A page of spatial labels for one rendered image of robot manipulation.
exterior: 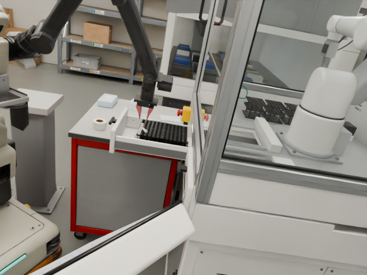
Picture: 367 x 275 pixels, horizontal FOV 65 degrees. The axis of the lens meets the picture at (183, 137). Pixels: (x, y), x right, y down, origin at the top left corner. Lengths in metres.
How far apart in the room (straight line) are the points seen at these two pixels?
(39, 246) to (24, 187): 0.63
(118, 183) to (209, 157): 0.96
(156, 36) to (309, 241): 4.81
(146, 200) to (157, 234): 1.32
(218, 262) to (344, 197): 0.43
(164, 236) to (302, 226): 0.63
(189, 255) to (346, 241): 0.48
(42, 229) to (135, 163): 0.58
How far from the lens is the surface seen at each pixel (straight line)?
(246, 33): 0.69
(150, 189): 1.65
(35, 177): 2.13
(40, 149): 2.01
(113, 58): 5.59
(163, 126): 1.37
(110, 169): 1.62
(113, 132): 1.22
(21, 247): 1.65
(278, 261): 1.06
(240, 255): 1.01
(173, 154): 1.24
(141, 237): 0.37
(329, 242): 1.03
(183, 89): 2.10
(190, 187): 0.93
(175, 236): 0.39
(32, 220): 1.77
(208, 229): 0.91
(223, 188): 0.82
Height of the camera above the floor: 1.45
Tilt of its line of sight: 25 degrees down
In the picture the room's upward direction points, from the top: 11 degrees clockwise
